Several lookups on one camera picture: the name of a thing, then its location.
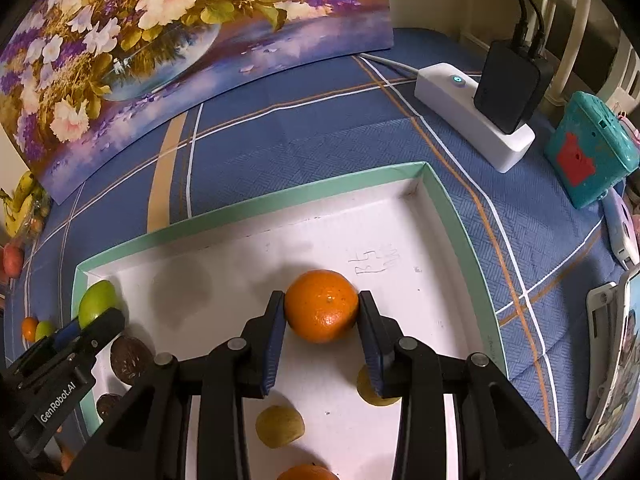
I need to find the white and pink gadget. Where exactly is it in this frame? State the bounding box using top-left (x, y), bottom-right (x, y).
top-left (602, 192), bottom-right (640, 271)

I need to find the teal plastic toy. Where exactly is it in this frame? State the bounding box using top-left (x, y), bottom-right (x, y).
top-left (544, 91), bottom-right (640, 210)

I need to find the small yellow-brown fruit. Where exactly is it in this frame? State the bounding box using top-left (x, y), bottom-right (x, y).
top-left (255, 405), bottom-right (306, 449)
top-left (356, 364), bottom-right (401, 407)

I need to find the white power strip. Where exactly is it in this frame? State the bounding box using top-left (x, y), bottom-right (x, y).
top-left (414, 62), bottom-right (536, 174)

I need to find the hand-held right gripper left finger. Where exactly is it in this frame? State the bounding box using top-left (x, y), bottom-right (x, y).
top-left (65, 290), bottom-right (288, 480)

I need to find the cream wooden frame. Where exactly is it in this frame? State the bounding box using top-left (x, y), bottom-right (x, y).
top-left (457, 0), bottom-right (640, 111)

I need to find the blue plaid tablecloth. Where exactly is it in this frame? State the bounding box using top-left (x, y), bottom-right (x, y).
top-left (0, 27), bottom-right (636, 480)

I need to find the black cable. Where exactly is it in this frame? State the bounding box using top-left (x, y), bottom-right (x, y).
top-left (480, 0), bottom-right (547, 58)
top-left (244, 0), bottom-right (532, 53)

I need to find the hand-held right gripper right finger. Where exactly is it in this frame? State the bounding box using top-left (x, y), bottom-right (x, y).
top-left (356, 290), bottom-right (583, 480)

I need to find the dark brown walnut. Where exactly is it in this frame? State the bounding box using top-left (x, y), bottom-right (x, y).
top-left (95, 393), bottom-right (123, 418)
top-left (110, 336), bottom-right (153, 386)

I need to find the white phone stand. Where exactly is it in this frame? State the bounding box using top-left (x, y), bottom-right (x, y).
top-left (585, 282), bottom-right (622, 413)

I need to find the white power strip cable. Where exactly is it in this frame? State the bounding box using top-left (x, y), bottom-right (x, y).
top-left (359, 52), bottom-right (420, 79)

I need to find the glass fruit bowl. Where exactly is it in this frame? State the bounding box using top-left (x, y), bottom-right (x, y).
top-left (20, 190), bottom-right (53, 236)

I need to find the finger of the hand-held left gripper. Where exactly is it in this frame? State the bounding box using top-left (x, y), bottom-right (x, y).
top-left (37, 317), bottom-right (84, 352)
top-left (70, 307), bottom-right (127, 361)

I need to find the smartphone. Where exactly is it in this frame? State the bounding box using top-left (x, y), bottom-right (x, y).
top-left (582, 265), bottom-right (640, 463)

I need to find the banana bunch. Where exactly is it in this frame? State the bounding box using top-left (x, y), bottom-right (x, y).
top-left (0, 170), bottom-right (36, 238)

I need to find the red apple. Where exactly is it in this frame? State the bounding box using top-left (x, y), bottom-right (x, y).
top-left (2, 244), bottom-right (25, 278)

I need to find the white box with green rim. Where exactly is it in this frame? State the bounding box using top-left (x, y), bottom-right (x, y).
top-left (72, 161), bottom-right (508, 480)

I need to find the black charger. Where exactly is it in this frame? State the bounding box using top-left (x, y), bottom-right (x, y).
top-left (472, 40), bottom-right (556, 136)

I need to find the flower painting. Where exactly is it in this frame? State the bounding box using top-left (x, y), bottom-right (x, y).
top-left (0, 0), bottom-right (393, 206)

